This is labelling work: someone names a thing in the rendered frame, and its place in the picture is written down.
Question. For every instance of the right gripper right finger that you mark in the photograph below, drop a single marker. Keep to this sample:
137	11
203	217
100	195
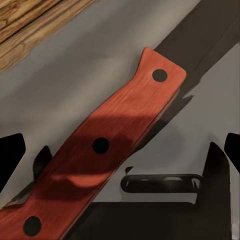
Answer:
232	149

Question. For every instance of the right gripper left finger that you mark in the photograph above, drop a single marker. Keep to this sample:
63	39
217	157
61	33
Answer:
12	149

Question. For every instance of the parer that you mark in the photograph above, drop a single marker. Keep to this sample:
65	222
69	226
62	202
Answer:
88	157

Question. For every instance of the cutting board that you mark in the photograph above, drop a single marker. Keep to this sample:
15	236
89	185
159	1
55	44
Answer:
15	14

